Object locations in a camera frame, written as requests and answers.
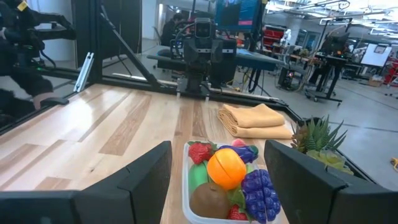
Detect black frame clamp tab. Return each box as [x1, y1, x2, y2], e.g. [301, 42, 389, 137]
[40, 97, 70, 107]

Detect white board panel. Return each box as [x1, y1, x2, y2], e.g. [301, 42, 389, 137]
[360, 43, 393, 68]

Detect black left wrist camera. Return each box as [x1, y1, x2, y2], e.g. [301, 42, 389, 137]
[194, 17, 216, 40]

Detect purple toy eggplant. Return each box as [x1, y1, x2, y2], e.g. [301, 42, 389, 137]
[217, 144, 259, 165]

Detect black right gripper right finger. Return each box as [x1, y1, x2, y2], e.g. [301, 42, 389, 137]
[263, 139, 348, 224]

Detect cardboard box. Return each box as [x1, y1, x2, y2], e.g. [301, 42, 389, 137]
[368, 76, 385, 88]

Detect clear plastic tupperware container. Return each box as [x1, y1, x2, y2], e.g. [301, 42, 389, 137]
[182, 141, 282, 224]

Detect silver aluminium extrusion piece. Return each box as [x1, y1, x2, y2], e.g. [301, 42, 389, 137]
[73, 52, 95, 93]

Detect computer monitor with blue screen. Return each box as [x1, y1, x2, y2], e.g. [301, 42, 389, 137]
[214, 0, 264, 32]

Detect orange toy fruit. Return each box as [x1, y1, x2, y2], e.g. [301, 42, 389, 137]
[206, 147, 248, 191]

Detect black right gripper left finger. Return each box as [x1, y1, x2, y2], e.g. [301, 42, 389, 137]
[73, 140, 173, 224]

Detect brown toy kiwi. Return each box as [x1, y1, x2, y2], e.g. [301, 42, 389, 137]
[189, 182, 231, 220]

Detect red toy strawberry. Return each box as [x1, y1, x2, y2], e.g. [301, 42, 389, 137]
[226, 186, 251, 222]
[187, 141, 218, 165]

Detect person's hand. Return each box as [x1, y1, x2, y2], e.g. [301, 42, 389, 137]
[32, 92, 60, 110]

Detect black standing desk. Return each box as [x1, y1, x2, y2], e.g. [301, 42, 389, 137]
[306, 30, 353, 103]

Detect red storage shelf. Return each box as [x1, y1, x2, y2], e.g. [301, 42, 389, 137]
[262, 26, 285, 50]

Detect grey desk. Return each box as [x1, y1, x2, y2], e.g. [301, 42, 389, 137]
[146, 45, 284, 73]

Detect person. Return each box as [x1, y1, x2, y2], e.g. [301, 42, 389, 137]
[0, 70, 60, 125]
[160, 12, 187, 47]

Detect potted succulent plant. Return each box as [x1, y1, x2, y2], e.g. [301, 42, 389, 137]
[290, 114, 355, 175]

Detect dark green toy fruit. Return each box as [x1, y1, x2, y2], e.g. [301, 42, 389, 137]
[188, 161, 210, 195]

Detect purple toy grapes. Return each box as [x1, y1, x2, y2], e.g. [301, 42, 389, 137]
[241, 169, 282, 224]

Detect folded orange cloth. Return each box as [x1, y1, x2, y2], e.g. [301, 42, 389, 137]
[216, 103, 294, 140]

